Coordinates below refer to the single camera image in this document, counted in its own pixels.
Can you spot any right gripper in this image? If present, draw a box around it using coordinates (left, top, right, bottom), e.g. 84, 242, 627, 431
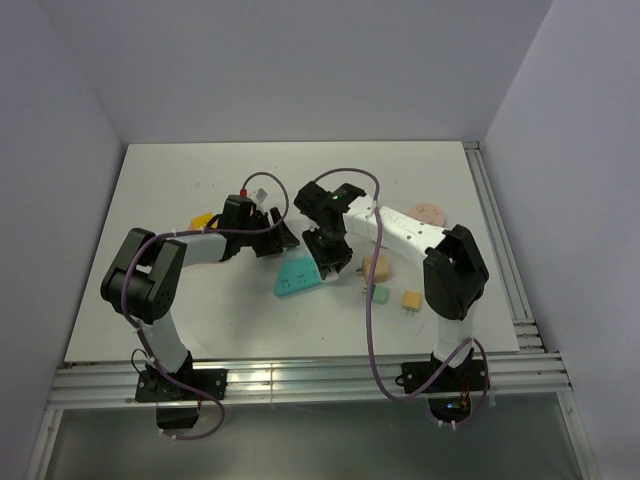
302, 225, 354, 278

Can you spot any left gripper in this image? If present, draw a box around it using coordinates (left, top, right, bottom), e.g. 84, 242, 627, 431
239, 208, 300, 258

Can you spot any white plug adapter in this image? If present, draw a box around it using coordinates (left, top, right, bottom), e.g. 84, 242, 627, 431
324, 268, 339, 283

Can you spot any teal triangular power strip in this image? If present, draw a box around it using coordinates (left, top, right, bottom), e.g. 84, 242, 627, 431
273, 250, 323, 298

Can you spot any beige plug adapter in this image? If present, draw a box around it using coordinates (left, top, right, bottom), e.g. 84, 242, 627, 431
356, 255, 391, 283

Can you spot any green plug adapter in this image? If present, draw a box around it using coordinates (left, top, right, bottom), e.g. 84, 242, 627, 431
362, 284, 390, 305

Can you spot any yellow cube power socket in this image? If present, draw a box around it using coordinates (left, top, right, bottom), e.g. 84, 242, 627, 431
189, 212, 213, 230

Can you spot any pink round power strip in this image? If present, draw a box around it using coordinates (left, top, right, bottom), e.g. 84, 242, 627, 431
407, 202, 446, 227

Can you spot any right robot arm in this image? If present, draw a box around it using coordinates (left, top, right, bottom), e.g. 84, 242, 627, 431
294, 181, 489, 390

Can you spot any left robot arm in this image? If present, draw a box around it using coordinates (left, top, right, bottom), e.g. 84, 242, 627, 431
100, 195, 300, 399

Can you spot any orange plug adapter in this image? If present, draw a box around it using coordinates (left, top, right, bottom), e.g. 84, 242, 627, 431
402, 290, 423, 314

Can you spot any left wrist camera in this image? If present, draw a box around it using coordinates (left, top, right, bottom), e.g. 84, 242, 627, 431
240, 188, 268, 203

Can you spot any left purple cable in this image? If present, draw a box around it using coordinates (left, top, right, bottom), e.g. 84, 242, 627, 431
122, 172, 292, 441

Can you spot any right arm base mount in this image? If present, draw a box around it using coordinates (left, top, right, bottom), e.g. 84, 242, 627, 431
395, 357, 490, 428

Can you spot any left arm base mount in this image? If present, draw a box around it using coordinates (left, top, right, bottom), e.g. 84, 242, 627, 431
134, 366, 228, 431

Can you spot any aluminium right rail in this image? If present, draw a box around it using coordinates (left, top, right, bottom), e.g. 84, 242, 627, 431
463, 142, 546, 353

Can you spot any aluminium rail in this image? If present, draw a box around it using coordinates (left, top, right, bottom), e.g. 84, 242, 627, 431
45, 352, 572, 410
463, 142, 546, 353

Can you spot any aluminium front rail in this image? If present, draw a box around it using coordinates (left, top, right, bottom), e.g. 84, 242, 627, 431
45, 352, 572, 410

